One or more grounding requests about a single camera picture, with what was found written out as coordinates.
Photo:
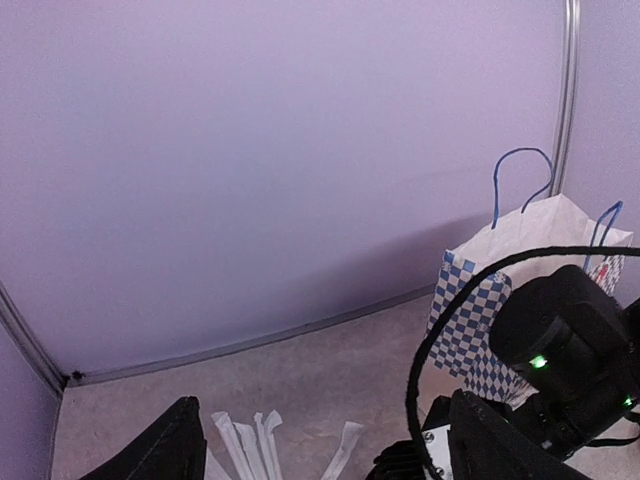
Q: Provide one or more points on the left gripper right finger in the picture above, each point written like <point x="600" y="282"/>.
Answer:
<point x="530" y="442"/>

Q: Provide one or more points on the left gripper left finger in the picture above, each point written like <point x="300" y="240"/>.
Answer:
<point x="172" y="447"/>

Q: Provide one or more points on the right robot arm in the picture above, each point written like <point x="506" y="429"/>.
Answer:
<point x="579" y="349"/>

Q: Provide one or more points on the checkered paper takeout bag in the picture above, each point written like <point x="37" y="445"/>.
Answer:
<point x="462" y="349"/>

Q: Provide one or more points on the bundle of wrapped white straws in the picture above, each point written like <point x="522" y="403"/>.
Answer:
<point x="253" y="450"/>

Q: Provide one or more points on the left aluminium corner post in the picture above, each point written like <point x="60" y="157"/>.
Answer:
<point x="34" y="353"/>

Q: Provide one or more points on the aluminium corner post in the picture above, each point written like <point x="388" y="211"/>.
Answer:
<point x="34" y="353"/>
<point x="568" y="93"/>

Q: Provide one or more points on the right aluminium corner post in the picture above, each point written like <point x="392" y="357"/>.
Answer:
<point x="568" y="93"/>

